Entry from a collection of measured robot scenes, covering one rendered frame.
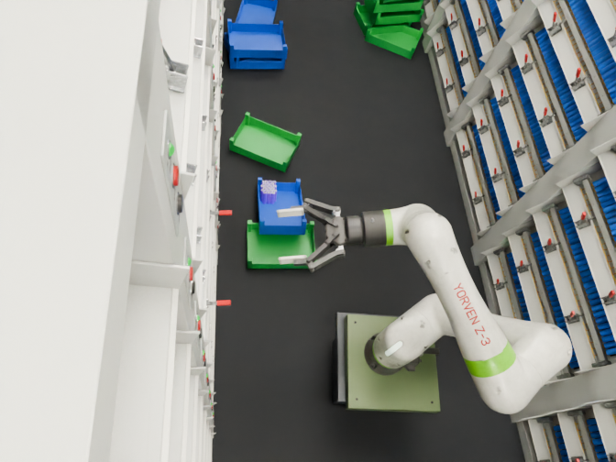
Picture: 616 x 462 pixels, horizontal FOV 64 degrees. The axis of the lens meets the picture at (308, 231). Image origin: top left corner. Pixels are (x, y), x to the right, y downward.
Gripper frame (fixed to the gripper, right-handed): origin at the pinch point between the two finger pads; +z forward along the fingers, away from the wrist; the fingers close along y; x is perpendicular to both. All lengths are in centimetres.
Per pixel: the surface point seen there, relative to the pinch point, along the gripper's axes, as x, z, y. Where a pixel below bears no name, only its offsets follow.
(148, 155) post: 90, 0, -40
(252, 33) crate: -77, 19, 166
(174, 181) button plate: 81, 1, -36
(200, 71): 50, 9, 8
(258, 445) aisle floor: -86, 20, -43
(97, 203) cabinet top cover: 95, -1, -46
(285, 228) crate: -76, 5, 42
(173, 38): 71, 6, -7
